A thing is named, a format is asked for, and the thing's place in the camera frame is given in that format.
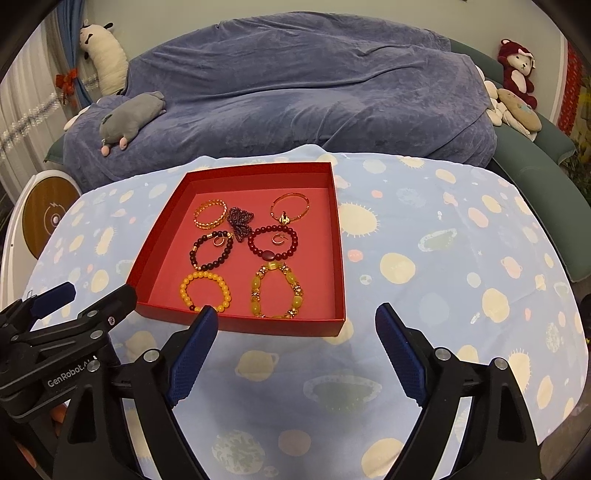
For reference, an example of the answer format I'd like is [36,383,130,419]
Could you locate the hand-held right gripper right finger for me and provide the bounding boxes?
[375,302,542,480]

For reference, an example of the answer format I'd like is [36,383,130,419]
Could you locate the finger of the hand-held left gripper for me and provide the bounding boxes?
[9,282,78,324]
[28,285,139,352]

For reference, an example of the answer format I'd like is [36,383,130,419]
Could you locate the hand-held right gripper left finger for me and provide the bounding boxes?
[55,305,219,480]

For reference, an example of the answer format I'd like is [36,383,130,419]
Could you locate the yellow bead bracelet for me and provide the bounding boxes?
[179,271,232,313]

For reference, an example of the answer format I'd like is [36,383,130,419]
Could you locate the red cardboard box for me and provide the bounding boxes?
[126,161,347,337]

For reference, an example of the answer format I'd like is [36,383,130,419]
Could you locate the dark brown bead bracelet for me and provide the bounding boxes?
[188,230,234,273]

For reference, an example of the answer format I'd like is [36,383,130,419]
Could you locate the yellow jade crystal bracelet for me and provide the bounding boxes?
[249,261,306,320]

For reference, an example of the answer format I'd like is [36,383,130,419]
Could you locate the dark red bead bracelet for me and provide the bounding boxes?
[247,225,299,262]

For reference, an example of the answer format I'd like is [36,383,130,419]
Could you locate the purple beaded bow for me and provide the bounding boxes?
[226,207,256,242]

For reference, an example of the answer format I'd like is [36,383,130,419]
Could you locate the white round wood-top device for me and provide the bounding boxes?
[0,168,86,278]

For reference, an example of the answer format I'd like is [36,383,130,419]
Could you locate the rose gold bangle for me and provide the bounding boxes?
[270,193,311,225]

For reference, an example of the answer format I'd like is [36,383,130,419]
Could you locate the white sheer curtain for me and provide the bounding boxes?
[0,60,75,185]

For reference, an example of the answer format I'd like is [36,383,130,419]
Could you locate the grey plush toy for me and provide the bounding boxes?
[98,91,167,157]

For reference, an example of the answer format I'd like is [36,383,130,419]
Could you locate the red curtain tie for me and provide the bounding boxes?
[55,69,79,96]

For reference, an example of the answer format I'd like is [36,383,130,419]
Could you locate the blue blanket covered sofa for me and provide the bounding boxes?
[44,37,591,283]

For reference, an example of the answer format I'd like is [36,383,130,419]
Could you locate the white plush toy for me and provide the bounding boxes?
[78,21,129,96]

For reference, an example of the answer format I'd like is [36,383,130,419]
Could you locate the blue curtain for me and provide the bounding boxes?
[60,0,100,108]

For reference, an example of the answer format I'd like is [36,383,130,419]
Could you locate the yellow flowers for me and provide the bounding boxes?
[570,88,591,204]

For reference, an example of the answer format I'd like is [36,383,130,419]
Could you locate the beige round plush cushion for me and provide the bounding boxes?
[484,80,542,142]

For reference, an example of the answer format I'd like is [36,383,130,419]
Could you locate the blue velvet blanket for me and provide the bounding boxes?
[62,18,499,195]

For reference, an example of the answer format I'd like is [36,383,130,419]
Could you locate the red monkey plush toy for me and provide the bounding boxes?
[497,39,539,110]

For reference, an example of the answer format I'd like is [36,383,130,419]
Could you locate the red hanging decoration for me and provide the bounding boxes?
[556,44,584,137]

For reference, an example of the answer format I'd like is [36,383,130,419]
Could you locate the gold chain bangle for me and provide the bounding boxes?
[193,198,229,231]

